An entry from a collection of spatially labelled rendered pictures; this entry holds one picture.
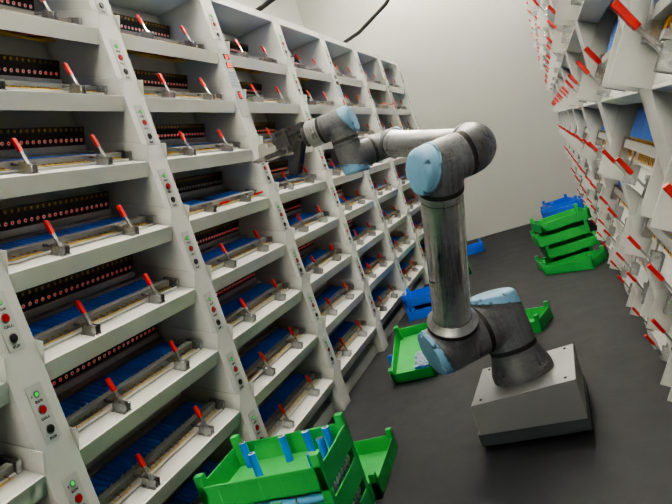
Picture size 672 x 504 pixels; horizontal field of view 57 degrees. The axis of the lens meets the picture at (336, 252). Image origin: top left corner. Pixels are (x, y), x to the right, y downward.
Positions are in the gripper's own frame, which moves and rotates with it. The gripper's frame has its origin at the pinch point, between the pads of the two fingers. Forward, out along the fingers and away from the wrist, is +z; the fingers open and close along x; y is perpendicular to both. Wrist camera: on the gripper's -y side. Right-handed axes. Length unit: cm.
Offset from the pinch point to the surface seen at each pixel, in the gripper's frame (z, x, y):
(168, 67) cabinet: 34, -25, 51
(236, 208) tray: 16.4, -1.6, -11.7
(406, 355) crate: -4, -63, -100
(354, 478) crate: -30, 78, -80
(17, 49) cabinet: 35, 51, 51
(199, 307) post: 18, 40, -37
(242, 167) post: 22.7, -30.3, 3.7
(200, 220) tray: 16.6, 23.5, -11.9
